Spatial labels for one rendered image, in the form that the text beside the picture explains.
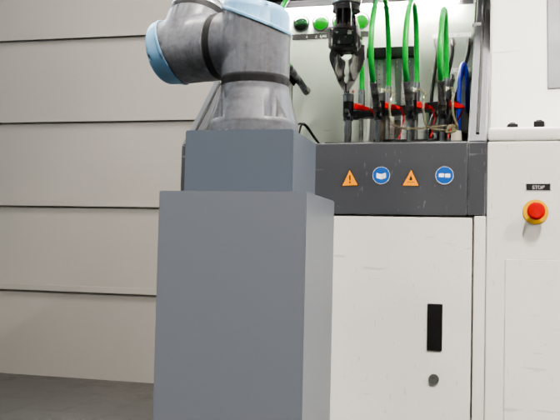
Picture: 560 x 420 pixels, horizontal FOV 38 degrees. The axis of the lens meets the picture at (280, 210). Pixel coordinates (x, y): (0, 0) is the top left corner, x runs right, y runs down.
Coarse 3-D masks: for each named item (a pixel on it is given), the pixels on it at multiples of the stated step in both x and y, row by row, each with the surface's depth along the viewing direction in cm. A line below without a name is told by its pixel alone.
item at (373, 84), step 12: (384, 0) 211; (372, 12) 192; (384, 12) 215; (372, 24) 191; (372, 36) 190; (372, 48) 189; (372, 60) 190; (372, 72) 191; (372, 84) 194; (372, 96) 197
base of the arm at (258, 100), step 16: (224, 80) 134; (240, 80) 132; (256, 80) 131; (272, 80) 132; (288, 80) 136; (224, 96) 133; (240, 96) 131; (256, 96) 131; (272, 96) 132; (288, 96) 135; (224, 112) 131; (240, 112) 130; (256, 112) 130; (272, 112) 132; (288, 112) 133; (224, 128) 131; (240, 128) 129; (256, 128) 129; (272, 128) 130; (288, 128) 132
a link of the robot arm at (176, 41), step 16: (176, 0) 143; (192, 0) 141; (208, 0) 142; (224, 0) 146; (176, 16) 141; (192, 16) 140; (208, 16) 138; (160, 32) 141; (176, 32) 139; (192, 32) 137; (160, 48) 140; (176, 48) 138; (192, 48) 137; (160, 64) 141; (176, 64) 140; (192, 64) 138; (176, 80) 143; (192, 80) 142; (208, 80) 141
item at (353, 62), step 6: (348, 60) 203; (354, 60) 202; (348, 66) 203; (354, 66) 202; (348, 72) 203; (354, 72) 202; (348, 78) 203; (354, 78) 202; (348, 84) 203; (348, 90) 203
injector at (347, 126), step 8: (344, 96) 206; (352, 96) 206; (344, 104) 206; (352, 104) 206; (344, 112) 203; (352, 112) 206; (344, 120) 206; (352, 120) 206; (344, 128) 206; (344, 136) 206
